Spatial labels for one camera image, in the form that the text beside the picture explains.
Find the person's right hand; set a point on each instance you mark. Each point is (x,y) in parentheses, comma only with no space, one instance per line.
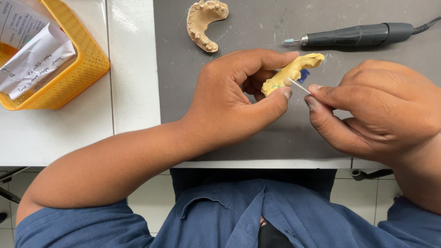
(386,106)

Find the person's left hand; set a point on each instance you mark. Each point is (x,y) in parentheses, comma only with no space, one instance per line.
(220,103)

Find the yellow dental cast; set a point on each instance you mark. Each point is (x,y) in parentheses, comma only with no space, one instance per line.
(289,72)

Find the thin white stick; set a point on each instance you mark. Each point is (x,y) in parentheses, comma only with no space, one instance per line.
(299,86)

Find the grey work mat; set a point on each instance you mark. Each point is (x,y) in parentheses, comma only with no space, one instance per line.
(179,69)

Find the black chair base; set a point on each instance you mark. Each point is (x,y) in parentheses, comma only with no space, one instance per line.
(372,174)

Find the grey dental handpiece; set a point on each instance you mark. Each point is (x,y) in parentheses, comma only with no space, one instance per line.
(355,34)

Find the beige dental cast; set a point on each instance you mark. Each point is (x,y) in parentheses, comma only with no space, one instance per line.
(199,20)

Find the small blue piece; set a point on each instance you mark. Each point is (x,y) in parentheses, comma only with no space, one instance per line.
(304,75)

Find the person's blue shirt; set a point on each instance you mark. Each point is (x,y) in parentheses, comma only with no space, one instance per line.
(213,224)

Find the yellow plastic basket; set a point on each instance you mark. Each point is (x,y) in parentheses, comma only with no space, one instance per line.
(89,62)

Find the crumpled white handwritten paper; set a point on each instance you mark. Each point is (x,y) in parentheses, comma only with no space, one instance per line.
(38,62)

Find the printed white form sheet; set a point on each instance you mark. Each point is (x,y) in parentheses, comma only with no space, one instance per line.
(19,20)

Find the black metal stool legs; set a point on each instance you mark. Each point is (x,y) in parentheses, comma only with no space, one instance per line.
(10,186)

